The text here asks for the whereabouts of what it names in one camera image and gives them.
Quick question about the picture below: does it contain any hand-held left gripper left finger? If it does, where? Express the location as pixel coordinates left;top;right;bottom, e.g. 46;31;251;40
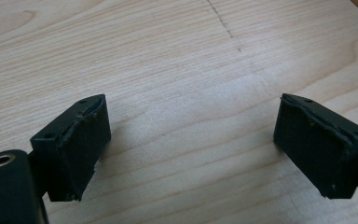
28;93;112;203

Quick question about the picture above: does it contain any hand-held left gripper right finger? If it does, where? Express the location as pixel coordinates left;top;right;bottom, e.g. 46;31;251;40
272;92;358;200

